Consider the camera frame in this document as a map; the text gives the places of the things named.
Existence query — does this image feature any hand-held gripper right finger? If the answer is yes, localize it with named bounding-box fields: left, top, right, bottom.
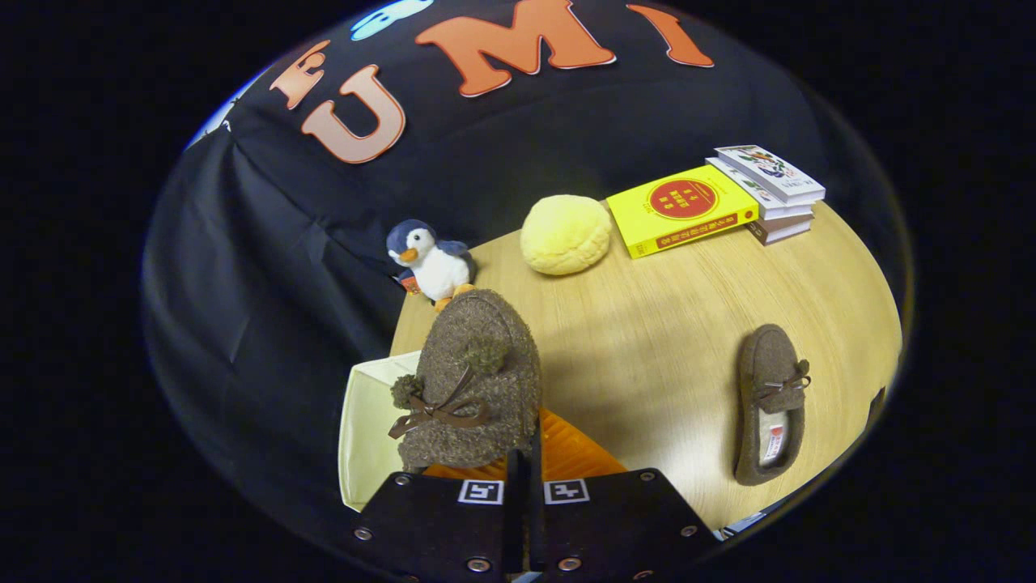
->
left=528, top=407, right=721, bottom=582

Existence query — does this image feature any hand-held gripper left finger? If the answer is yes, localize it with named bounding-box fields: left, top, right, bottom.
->
left=350, top=449, right=529, bottom=583

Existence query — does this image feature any beige fabric storage box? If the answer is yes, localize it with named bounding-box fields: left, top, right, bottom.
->
left=338, top=351, right=426, bottom=513

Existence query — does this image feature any brown fuzzy shoe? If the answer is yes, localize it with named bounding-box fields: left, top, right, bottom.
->
left=388, top=289, right=543, bottom=473
left=733, top=324, right=812, bottom=487

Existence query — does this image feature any penguin plush toy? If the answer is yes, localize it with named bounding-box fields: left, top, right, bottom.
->
left=386, top=219, right=478, bottom=313

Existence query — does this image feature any yellow bun-shaped plush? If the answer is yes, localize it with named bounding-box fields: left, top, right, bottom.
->
left=520, top=194, right=614, bottom=277

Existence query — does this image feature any yellow book with red circle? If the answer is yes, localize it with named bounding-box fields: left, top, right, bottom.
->
left=605, top=164, right=760, bottom=260

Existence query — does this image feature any brown-edged book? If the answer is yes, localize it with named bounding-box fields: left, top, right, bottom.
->
left=745, top=215, right=813, bottom=245

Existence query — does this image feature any plain white book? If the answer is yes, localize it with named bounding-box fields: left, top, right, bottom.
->
left=706, top=156, right=814, bottom=221

